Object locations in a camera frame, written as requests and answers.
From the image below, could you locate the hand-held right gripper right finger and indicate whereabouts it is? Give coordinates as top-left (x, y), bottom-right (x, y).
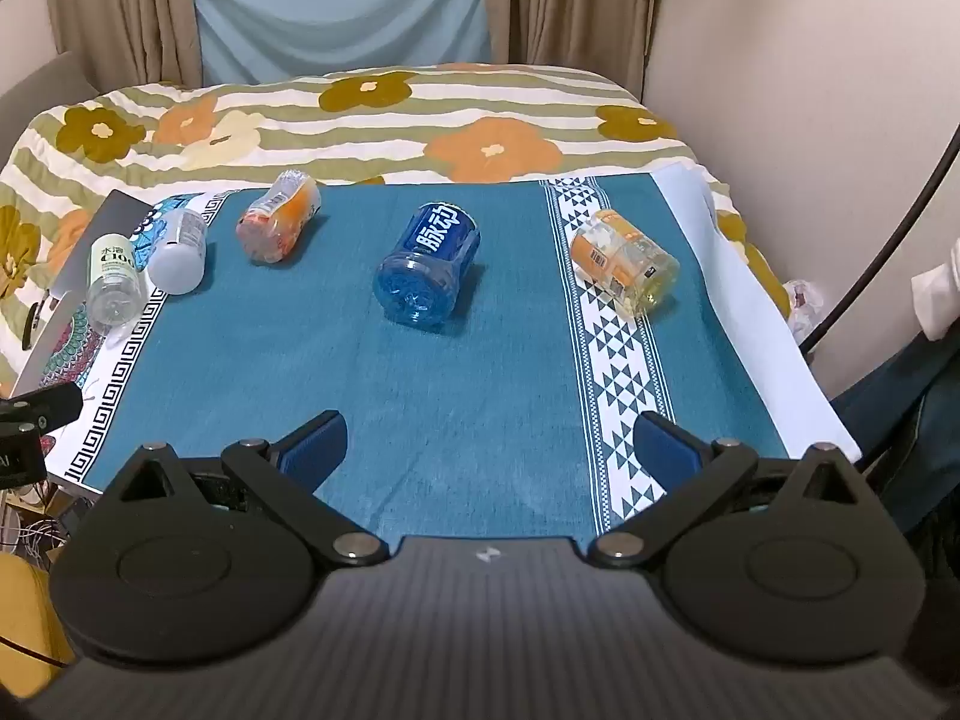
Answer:
top-left (587, 411), bottom-right (878, 569)

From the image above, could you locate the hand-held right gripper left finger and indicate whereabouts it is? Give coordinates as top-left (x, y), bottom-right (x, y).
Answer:
top-left (96, 409), bottom-right (389, 568)

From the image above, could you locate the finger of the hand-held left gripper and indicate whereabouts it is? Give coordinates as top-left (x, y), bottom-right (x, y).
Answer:
top-left (0, 382), bottom-right (83, 437)

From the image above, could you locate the clear green-label bottle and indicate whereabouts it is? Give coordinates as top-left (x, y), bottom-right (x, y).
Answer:
top-left (85, 232), bottom-right (149, 334)

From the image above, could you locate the yellow-label clear bottle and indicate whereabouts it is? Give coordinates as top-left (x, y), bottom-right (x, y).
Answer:
top-left (568, 208), bottom-right (682, 319)

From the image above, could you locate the white-bottom blue-label bottle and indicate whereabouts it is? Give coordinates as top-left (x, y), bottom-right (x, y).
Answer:
top-left (145, 208), bottom-right (209, 295)

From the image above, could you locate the blue plastic bottle cup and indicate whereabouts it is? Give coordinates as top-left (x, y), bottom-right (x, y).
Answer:
top-left (372, 201), bottom-right (481, 329)

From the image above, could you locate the orange plastic bottle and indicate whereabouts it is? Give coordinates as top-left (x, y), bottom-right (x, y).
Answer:
top-left (235, 169), bottom-right (323, 266)

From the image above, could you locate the teal patterned tablecloth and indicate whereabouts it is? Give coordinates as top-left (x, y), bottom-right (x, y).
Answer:
top-left (43, 171), bottom-right (863, 542)

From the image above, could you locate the yellow box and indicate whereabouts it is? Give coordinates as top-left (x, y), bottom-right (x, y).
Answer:
top-left (0, 550), bottom-right (77, 700)

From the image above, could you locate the silver laptop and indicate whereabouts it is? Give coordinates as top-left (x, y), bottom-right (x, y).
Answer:
top-left (10, 189), bottom-right (163, 400)

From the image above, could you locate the clear plastic bag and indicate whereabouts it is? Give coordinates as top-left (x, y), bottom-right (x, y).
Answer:
top-left (783, 277), bottom-right (827, 343)

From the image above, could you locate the dark blue garment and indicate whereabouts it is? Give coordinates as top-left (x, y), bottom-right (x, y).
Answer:
top-left (828, 324), bottom-right (960, 542)

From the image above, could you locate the grey headboard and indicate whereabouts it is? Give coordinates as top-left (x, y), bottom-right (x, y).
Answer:
top-left (0, 51), bottom-right (100, 160)

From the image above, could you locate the white cloth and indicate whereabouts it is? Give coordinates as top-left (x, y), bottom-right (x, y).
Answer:
top-left (910, 238), bottom-right (960, 343)

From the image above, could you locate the floral striped blanket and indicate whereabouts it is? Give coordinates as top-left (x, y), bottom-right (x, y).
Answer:
top-left (0, 62), bottom-right (793, 385)

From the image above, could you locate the beige curtain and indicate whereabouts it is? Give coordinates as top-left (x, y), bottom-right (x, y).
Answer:
top-left (41, 0), bottom-right (205, 103)
top-left (480, 0), bottom-right (662, 103)

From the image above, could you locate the light blue curtain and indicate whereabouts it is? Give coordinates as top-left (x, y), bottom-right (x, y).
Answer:
top-left (186, 0), bottom-right (493, 88)

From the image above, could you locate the bundle of white cables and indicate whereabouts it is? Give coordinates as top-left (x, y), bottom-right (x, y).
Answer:
top-left (0, 486), bottom-right (85, 565)

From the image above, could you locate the black curved cable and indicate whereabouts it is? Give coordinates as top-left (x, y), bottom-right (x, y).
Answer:
top-left (798, 118), bottom-right (960, 350)

